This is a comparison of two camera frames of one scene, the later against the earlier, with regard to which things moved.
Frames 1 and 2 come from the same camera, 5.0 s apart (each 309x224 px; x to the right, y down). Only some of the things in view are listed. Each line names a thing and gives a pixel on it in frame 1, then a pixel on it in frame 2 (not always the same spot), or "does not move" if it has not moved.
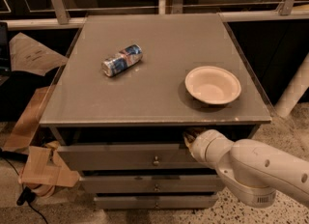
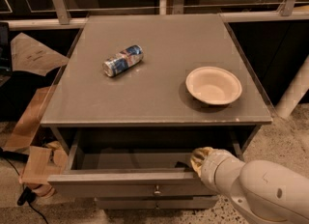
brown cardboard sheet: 29,55 does not move
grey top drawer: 128,156 -> 129,175
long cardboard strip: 24,128 does not move
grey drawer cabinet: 122,91 does not move
